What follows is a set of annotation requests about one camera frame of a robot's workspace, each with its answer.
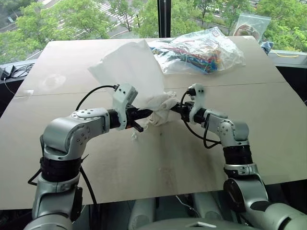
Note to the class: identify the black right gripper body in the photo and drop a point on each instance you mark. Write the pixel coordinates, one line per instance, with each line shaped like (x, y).
(185, 111)

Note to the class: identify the dark window frame post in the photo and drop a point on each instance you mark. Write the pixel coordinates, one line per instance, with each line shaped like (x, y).
(164, 18)

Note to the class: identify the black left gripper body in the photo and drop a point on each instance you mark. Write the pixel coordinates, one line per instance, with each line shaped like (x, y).
(132, 114)

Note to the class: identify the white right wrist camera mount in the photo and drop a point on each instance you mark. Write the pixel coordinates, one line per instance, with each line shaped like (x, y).
(198, 95)

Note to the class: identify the grey robot torso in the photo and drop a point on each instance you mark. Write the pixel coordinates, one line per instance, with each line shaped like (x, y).
(168, 210)

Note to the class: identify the clear zip bag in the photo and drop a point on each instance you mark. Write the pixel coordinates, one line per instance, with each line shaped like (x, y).
(251, 26)

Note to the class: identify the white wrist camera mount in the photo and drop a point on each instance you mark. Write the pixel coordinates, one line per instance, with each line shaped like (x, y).
(198, 95)
(124, 92)

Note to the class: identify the blue cloth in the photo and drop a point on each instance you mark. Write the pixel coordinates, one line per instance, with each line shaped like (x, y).
(266, 46)

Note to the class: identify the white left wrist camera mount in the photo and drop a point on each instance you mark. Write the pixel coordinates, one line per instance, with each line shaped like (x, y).
(124, 92)

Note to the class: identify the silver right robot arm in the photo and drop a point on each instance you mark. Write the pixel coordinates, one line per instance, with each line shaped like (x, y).
(236, 134)

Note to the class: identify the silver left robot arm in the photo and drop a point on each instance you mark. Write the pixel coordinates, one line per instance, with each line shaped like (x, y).
(64, 134)

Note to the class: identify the clear bag of colourful items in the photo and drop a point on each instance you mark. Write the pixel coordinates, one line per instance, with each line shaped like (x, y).
(201, 52)

